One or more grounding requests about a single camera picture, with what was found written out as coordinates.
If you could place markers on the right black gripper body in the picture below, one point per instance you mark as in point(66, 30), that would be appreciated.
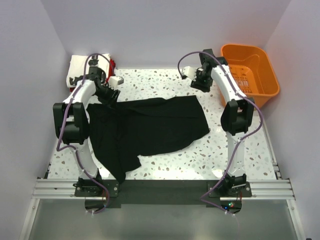
point(203, 82)

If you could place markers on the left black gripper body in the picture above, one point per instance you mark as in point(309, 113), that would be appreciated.
point(107, 95)

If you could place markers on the black t shirt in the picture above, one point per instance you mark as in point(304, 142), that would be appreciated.
point(147, 127)

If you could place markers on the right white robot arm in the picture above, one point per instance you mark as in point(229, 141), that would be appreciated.
point(235, 120)

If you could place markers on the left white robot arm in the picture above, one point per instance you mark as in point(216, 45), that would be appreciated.
point(72, 128)

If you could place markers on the folded red t shirt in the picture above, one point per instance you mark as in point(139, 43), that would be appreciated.
point(112, 65)

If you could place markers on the folded white printed t shirt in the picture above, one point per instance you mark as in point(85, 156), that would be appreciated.
point(76, 68)

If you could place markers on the orange plastic basket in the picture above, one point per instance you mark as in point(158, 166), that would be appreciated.
point(252, 70)

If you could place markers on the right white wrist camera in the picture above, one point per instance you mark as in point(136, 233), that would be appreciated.
point(189, 72)

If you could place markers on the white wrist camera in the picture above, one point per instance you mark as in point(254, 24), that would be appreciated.
point(115, 81)
point(189, 72)

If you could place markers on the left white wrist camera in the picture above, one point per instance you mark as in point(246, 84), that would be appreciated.
point(115, 81)

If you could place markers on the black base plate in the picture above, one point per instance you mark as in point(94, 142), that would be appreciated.
point(141, 192)

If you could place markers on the aluminium rail frame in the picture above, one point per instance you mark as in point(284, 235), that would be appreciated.
point(55, 213)

